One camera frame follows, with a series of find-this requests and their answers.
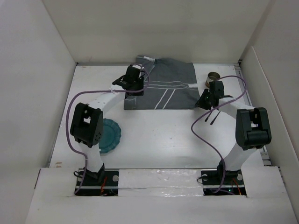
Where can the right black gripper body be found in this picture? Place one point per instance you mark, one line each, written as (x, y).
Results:
(211, 95)

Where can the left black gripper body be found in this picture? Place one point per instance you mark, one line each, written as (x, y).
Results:
(137, 84)

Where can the white brown paper cup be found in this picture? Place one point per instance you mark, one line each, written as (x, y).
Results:
(211, 77)

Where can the grey striped cloth placemat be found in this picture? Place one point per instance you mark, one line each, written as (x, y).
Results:
(172, 86)

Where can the teal ceramic plate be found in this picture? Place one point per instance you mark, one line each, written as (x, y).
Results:
(111, 136)

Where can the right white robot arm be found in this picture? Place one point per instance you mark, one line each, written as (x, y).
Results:
(252, 128)

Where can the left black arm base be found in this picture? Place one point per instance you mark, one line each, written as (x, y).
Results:
(91, 187)

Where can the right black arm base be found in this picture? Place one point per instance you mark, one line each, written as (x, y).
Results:
(213, 185)

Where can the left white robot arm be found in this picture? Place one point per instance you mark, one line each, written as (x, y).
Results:
(88, 119)

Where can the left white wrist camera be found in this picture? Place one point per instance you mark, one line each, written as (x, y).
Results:
(137, 66)

